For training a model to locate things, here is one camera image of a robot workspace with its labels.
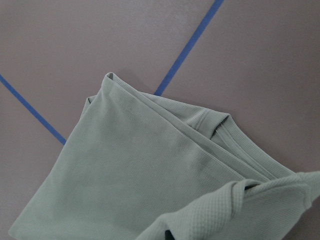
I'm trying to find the sage green long-sleeve shirt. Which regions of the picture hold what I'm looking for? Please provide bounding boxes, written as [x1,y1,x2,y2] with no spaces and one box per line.
[8,72,320,240]

